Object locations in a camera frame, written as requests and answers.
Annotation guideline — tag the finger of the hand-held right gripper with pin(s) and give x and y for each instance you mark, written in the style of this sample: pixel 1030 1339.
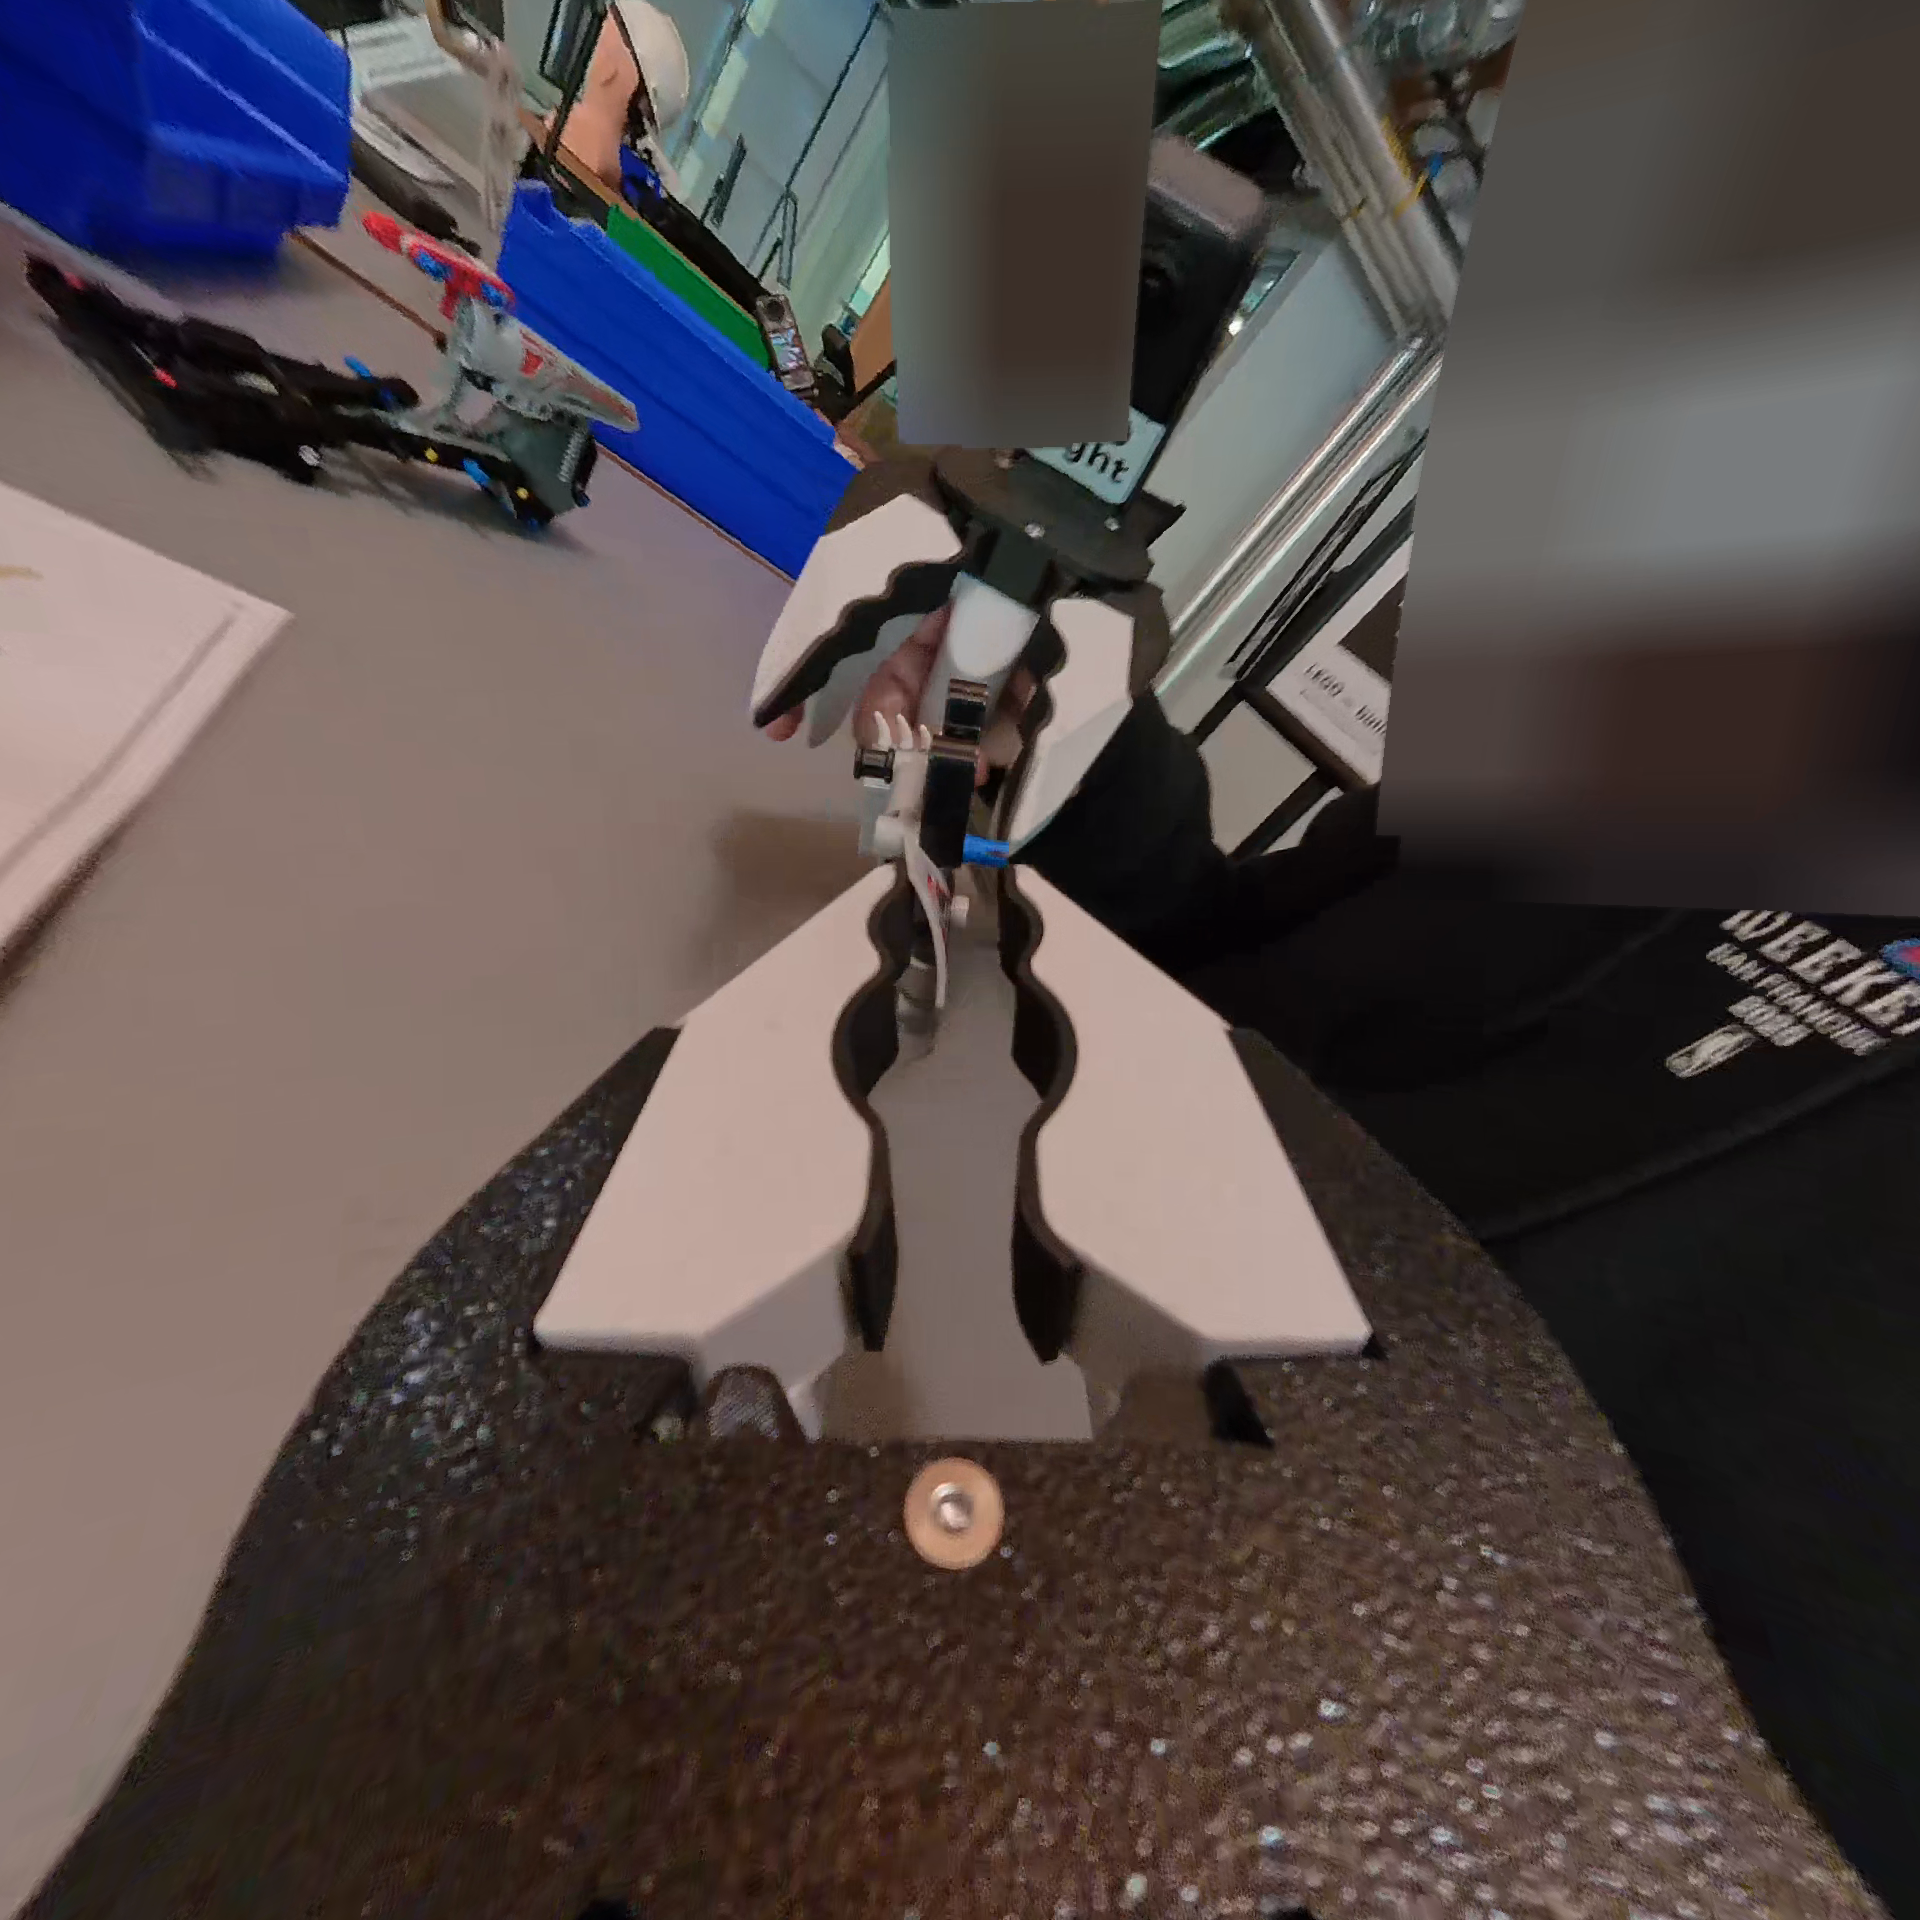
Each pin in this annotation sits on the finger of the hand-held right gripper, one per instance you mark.
pixel 854 579
pixel 1101 691

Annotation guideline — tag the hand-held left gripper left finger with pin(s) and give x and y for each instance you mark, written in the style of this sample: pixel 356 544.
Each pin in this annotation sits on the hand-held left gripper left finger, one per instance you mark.
pixel 704 1185

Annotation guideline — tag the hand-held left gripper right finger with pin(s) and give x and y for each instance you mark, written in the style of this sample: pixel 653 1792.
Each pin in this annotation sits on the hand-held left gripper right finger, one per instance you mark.
pixel 1201 1185

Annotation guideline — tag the small toy brick assembly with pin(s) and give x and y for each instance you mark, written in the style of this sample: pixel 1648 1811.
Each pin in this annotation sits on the small toy brick assembly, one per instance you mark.
pixel 944 796

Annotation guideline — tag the person's right forearm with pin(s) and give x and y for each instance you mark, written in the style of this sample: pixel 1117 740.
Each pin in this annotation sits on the person's right forearm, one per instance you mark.
pixel 1141 810

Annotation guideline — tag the person's right hand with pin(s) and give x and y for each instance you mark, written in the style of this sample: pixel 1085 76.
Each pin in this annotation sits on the person's right hand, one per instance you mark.
pixel 900 682

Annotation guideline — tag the black phone-like device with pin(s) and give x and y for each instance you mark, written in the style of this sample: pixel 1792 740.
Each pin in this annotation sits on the black phone-like device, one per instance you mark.
pixel 781 345

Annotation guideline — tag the blue plastic bin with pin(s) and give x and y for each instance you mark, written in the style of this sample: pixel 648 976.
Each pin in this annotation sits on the blue plastic bin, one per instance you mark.
pixel 674 389
pixel 148 120

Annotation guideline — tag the green plastic bin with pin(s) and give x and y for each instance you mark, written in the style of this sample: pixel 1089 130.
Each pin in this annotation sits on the green plastic bin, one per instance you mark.
pixel 674 284

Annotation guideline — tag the toy brick vehicle chassis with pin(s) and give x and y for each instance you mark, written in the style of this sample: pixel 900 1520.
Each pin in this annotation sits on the toy brick vehicle chassis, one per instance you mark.
pixel 540 434

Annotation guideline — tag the person's black printed sweatshirt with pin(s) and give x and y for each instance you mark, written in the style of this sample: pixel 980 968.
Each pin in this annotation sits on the person's black printed sweatshirt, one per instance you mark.
pixel 1650 1200

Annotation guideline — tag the white instruction booklet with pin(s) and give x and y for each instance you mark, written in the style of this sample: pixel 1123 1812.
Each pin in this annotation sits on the white instruction booklet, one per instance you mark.
pixel 105 675

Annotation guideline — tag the framed white wall poster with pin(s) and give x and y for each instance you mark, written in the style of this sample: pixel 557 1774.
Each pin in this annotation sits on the framed white wall poster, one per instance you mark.
pixel 1341 704

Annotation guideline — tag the aluminium frame post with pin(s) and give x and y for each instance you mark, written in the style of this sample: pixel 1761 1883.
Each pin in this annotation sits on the aluminium frame post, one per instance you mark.
pixel 1320 451

